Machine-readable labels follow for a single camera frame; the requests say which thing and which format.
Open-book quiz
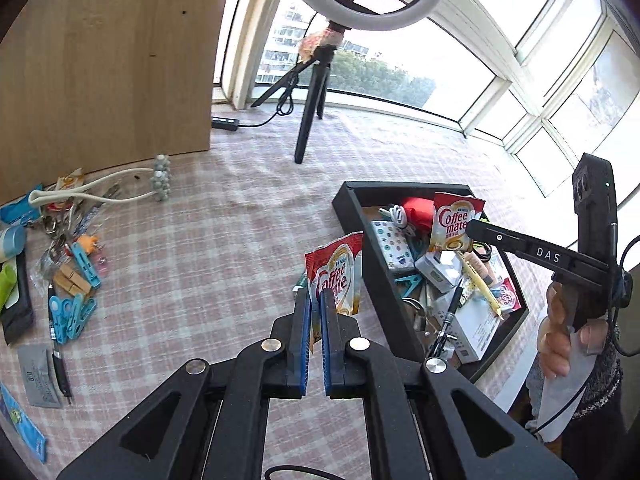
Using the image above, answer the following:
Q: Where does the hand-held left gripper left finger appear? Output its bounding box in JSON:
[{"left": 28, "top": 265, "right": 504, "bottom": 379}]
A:
[{"left": 57, "top": 287, "right": 312, "bottom": 480}]

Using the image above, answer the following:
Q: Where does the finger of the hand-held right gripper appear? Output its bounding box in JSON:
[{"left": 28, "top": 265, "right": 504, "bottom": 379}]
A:
[{"left": 465, "top": 220, "right": 526, "bottom": 258}]

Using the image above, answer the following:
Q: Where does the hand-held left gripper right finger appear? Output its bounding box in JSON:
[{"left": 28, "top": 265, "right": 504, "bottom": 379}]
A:
[{"left": 320, "top": 287, "right": 576, "bottom": 480}]

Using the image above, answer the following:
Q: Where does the coffee creamer sachet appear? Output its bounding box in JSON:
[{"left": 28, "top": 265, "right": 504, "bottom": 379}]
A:
[
  {"left": 489, "top": 277, "right": 518, "bottom": 317},
  {"left": 429, "top": 192, "right": 487, "bottom": 253},
  {"left": 304, "top": 231, "right": 365, "bottom": 356}
]

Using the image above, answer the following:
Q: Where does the long yellow chopstick packet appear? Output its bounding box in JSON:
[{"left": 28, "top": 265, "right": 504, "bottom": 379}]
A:
[{"left": 457, "top": 252, "right": 505, "bottom": 321}]

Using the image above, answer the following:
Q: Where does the clear plastic box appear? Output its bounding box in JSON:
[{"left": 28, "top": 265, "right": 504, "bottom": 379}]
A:
[{"left": 414, "top": 249, "right": 463, "bottom": 295}]

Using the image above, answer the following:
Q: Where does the red pouch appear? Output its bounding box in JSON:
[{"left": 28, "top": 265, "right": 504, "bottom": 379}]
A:
[{"left": 400, "top": 196, "right": 436, "bottom": 233}]

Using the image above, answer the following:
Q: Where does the black storage tray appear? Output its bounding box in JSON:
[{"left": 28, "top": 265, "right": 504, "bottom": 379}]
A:
[{"left": 332, "top": 181, "right": 530, "bottom": 383}]

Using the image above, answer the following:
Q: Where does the teal clothespin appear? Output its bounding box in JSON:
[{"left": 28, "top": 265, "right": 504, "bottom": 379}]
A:
[{"left": 394, "top": 274, "right": 423, "bottom": 306}]

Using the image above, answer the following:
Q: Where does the white cable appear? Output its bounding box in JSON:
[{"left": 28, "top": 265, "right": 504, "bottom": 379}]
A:
[{"left": 377, "top": 204, "right": 417, "bottom": 233}]

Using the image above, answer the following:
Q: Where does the person's right forearm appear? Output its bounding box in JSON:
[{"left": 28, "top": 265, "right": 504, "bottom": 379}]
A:
[{"left": 520, "top": 325, "right": 633, "bottom": 480}]

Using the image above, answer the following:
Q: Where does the person's right hand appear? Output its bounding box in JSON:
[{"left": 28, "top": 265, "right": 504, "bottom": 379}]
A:
[{"left": 536, "top": 280, "right": 610, "bottom": 381}]

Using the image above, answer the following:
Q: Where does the black pen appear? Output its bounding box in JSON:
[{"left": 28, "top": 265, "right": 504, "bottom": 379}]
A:
[
  {"left": 425, "top": 280, "right": 468, "bottom": 361},
  {"left": 47, "top": 285, "right": 74, "bottom": 408}
]

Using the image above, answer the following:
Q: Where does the white cardboard box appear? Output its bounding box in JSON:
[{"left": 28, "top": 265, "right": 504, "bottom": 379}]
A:
[{"left": 432, "top": 287, "right": 506, "bottom": 365}]

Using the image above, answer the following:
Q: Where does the white patterned tissue pack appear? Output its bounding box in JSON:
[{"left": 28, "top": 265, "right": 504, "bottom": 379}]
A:
[{"left": 370, "top": 220, "right": 416, "bottom": 273}]

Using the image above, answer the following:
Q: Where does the pink plaid blanket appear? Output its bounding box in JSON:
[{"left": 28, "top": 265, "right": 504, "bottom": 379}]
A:
[{"left": 0, "top": 105, "right": 576, "bottom": 480}]

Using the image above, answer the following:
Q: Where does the white tissue paper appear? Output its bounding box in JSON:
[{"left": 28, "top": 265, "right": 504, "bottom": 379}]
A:
[{"left": 532, "top": 330, "right": 598, "bottom": 445}]

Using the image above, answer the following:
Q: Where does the white grey-ball massage roller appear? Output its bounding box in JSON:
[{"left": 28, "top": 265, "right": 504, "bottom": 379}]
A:
[{"left": 28, "top": 154, "right": 173, "bottom": 207}]

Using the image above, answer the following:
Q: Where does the blue clothespin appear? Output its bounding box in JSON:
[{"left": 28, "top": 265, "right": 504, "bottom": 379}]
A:
[
  {"left": 65, "top": 294, "right": 97, "bottom": 339},
  {"left": 70, "top": 241, "right": 102, "bottom": 289},
  {"left": 48, "top": 296, "right": 76, "bottom": 345}
]

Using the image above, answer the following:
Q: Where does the black tripod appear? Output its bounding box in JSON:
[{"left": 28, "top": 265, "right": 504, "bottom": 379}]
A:
[{"left": 250, "top": 30, "right": 346, "bottom": 165}]

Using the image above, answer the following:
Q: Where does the wooden clothespin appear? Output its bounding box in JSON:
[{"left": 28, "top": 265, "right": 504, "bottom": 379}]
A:
[
  {"left": 52, "top": 265, "right": 92, "bottom": 287},
  {"left": 60, "top": 280, "right": 94, "bottom": 299}
]

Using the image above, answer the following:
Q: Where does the grey foil packet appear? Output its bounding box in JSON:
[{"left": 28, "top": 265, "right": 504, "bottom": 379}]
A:
[{"left": 17, "top": 344, "right": 65, "bottom": 409}]

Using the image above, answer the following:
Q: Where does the bunch of metal keyrings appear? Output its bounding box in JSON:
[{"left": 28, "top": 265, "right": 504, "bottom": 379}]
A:
[{"left": 35, "top": 200, "right": 86, "bottom": 281}]

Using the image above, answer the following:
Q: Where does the small orange white sachet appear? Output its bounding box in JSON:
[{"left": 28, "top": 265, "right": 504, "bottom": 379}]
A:
[{"left": 55, "top": 169, "right": 85, "bottom": 196}]

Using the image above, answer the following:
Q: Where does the black pouch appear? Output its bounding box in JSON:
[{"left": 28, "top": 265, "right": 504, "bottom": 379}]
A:
[{"left": 0, "top": 250, "right": 35, "bottom": 346}]

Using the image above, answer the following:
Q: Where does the blue printed packet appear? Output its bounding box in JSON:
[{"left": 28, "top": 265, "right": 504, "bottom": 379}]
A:
[{"left": 0, "top": 384, "right": 47, "bottom": 463}]

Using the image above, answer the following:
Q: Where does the green tube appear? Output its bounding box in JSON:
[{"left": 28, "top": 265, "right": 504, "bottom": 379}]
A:
[{"left": 0, "top": 262, "right": 18, "bottom": 311}]

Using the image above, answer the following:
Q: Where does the white tube blue cap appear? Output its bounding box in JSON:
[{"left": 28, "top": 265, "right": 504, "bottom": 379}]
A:
[{"left": 0, "top": 225, "right": 28, "bottom": 263}]

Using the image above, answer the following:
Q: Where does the wooden cabinet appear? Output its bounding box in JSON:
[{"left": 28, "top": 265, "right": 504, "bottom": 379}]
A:
[{"left": 0, "top": 0, "right": 236, "bottom": 206}]

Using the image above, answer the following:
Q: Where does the small orange toy keychain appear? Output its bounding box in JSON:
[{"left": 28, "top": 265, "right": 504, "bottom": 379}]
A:
[{"left": 77, "top": 234, "right": 108, "bottom": 261}]

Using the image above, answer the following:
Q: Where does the black ring light cable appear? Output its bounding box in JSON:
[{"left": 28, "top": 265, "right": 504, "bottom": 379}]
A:
[{"left": 235, "top": 72, "right": 301, "bottom": 128}]

